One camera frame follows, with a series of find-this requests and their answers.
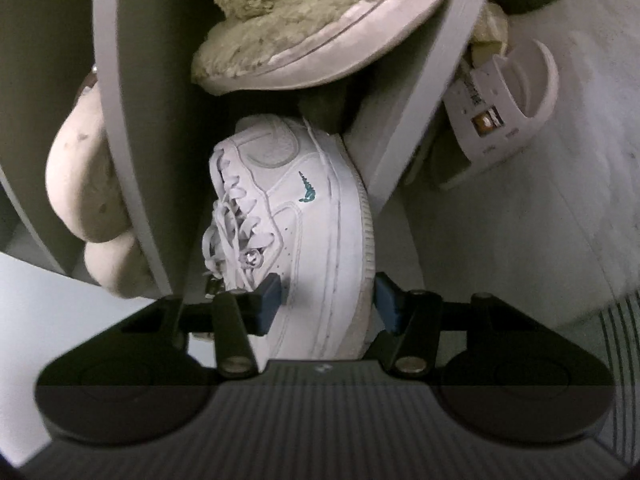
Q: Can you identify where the shoe cabinet with shelves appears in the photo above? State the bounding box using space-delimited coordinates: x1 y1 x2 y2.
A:
0 0 506 306

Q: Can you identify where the white strap sandal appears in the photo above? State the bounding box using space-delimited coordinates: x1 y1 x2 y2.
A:
441 37 559 192

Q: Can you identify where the off-white low-top sneaker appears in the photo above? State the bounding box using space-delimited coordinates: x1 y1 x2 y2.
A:
201 114 377 361

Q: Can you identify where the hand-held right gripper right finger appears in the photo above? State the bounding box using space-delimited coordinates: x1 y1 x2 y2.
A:
374 271 543 380

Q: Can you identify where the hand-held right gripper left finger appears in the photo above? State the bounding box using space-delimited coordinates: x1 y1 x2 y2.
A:
120 273 287 380

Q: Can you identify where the grey striped floor mat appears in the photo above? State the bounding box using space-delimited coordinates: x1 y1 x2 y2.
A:
592 292 640 426

